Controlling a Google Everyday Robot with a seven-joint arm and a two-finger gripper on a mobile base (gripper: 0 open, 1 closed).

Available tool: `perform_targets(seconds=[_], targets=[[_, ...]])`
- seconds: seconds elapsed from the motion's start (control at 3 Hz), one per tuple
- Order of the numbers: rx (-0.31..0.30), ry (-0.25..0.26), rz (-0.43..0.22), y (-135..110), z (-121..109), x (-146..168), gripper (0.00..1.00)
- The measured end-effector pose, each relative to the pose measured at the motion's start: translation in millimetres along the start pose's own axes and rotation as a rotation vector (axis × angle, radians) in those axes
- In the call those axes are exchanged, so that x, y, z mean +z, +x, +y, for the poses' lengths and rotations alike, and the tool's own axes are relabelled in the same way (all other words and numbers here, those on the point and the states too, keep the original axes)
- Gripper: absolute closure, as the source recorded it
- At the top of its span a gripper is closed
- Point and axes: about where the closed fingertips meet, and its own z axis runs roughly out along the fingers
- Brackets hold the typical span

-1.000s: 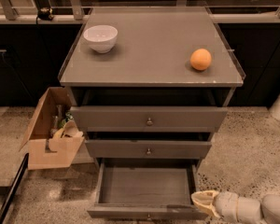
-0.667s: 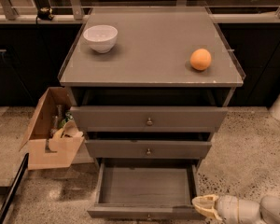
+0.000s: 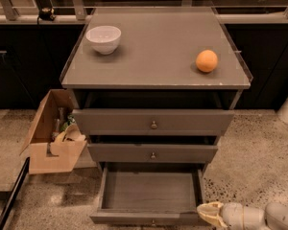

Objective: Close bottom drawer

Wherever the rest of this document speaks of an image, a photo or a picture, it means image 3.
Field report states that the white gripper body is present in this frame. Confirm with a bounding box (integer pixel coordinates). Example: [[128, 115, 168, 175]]
[[221, 202, 244, 230]]

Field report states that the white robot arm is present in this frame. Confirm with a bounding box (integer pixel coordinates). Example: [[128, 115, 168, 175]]
[[197, 201, 288, 230]]

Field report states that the grey middle drawer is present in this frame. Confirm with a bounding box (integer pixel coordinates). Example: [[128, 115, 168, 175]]
[[88, 135, 218, 164]]

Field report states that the grey bottom drawer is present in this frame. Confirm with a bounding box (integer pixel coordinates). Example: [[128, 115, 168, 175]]
[[92, 162, 207, 226]]

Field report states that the grey top drawer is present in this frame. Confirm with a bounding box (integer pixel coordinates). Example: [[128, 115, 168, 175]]
[[73, 108, 233, 136]]

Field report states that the open cardboard box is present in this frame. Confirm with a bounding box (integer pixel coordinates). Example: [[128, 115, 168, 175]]
[[20, 89, 86, 174]]

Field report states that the white ceramic bowl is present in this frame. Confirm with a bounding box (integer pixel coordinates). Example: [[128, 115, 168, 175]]
[[85, 26, 122, 55]]

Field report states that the black bar on floor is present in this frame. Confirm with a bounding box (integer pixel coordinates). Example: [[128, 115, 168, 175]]
[[0, 157, 30, 230]]

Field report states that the grey drawer cabinet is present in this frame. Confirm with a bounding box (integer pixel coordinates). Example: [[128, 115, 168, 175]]
[[60, 6, 253, 174]]

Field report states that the grey drawer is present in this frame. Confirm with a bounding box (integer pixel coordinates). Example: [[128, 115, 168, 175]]
[[92, 162, 207, 226], [88, 135, 218, 164], [73, 108, 233, 136]]

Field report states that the small black device on ledge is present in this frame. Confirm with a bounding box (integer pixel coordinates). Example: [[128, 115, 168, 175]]
[[38, 8, 56, 21]]

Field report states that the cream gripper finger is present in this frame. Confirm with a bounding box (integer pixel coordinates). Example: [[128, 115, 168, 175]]
[[197, 201, 228, 228]]

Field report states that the orange fruit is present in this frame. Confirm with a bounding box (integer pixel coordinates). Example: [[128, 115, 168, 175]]
[[195, 50, 218, 73]]

